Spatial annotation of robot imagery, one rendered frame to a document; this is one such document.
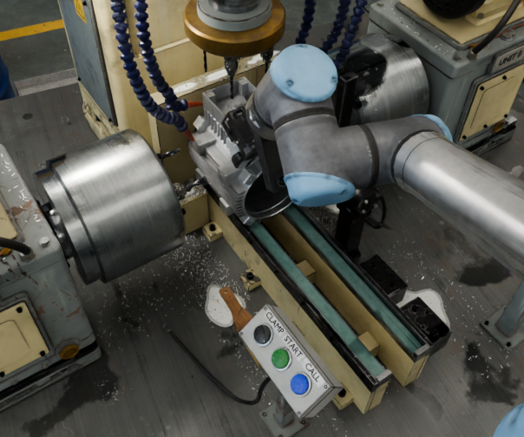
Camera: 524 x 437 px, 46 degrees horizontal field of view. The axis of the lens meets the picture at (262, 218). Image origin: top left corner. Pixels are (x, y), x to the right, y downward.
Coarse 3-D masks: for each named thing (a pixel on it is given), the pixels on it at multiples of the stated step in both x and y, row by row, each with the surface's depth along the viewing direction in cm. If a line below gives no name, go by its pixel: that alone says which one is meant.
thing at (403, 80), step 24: (336, 48) 133; (360, 48) 131; (384, 48) 131; (408, 48) 133; (360, 72) 126; (384, 72) 128; (408, 72) 130; (336, 96) 130; (360, 96) 125; (384, 96) 127; (408, 96) 130; (360, 120) 126; (384, 120) 129
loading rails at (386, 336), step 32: (224, 224) 139; (256, 224) 131; (288, 224) 134; (320, 224) 130; (256, 256) 130; (288, 256) 125; (320, 256) 127; (288, 288) 122; (320, 288) 134; (352, 288) 121; (320, 320) 115; (352, 320) 127; (384, 320) 116; (320, 352) 122; (352, 352) 111; (384, 352) 121; (416, 352) 111; (352, 384) 115; (384, 384) 110
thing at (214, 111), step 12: (228, 84) 125; (240, 84) 125; (204, 96) 123; (216, 96) 125; (228, 96) 127; (240, 96) 127; (204, 108) 125; (216, 108) 120; (228, 108) 124; (240, 108) 123; (216, 120) 122; (216, 132) 125
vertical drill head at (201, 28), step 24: (192, 0) 110; (216, 0) 102; (240, 0) 101; (264, 0) 106; (192, 24) 105; (216, 24) 103; (240, 24) 102; (264, 24) 105; (216, 48) 103; (240, 48) 103; (264, 48) 105
